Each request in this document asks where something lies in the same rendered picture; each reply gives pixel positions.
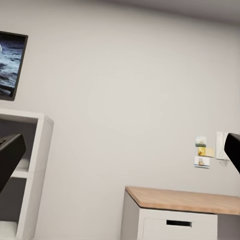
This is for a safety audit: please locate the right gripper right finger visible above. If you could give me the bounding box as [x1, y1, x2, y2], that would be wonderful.
[224, 132, 240, 173]

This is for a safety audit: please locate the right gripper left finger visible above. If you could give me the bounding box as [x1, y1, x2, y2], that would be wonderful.
[0, 133, 26, 193]

